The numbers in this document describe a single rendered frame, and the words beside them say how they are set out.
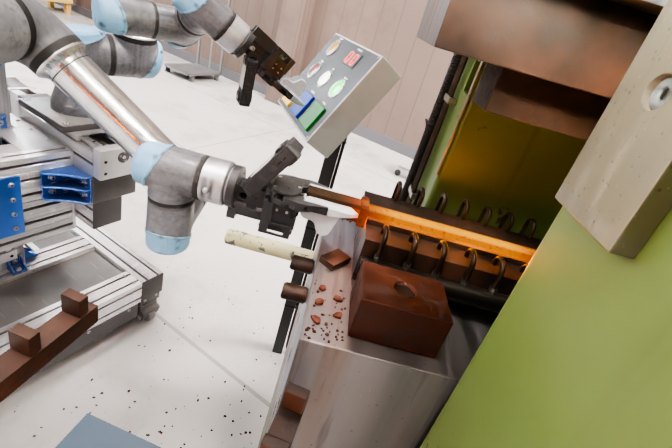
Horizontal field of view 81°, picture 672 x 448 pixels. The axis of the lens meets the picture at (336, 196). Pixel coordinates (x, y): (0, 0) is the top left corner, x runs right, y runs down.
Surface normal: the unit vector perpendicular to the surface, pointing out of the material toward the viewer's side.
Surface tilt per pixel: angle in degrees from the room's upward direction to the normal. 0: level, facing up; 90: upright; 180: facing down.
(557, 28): 90
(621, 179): 90
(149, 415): 0
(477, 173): 90
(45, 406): 0
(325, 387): 90
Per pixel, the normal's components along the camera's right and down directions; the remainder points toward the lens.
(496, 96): -0.08, 0.43
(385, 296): 0.26, -0.87
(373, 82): 0.33, 0.50
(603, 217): -0.96, -0.27
